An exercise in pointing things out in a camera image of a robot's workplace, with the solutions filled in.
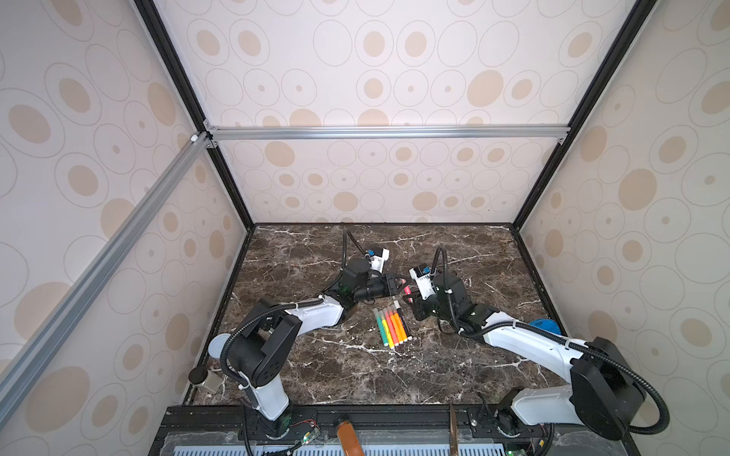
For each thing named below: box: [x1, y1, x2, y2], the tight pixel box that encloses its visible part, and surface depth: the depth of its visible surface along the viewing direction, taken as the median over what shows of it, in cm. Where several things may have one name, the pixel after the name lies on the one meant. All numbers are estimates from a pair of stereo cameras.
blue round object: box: [528, 318, 562, 336], surface depth 83 cm
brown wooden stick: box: [449, 403, 459, 456], surface depth 74 cm
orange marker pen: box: [387, 307, 404, 345], surface depth 92 cm
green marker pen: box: [373, 307, 389, 347], surface depth 92 cm
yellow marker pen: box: [378, 309, 395, 350], surface depth 92 cm
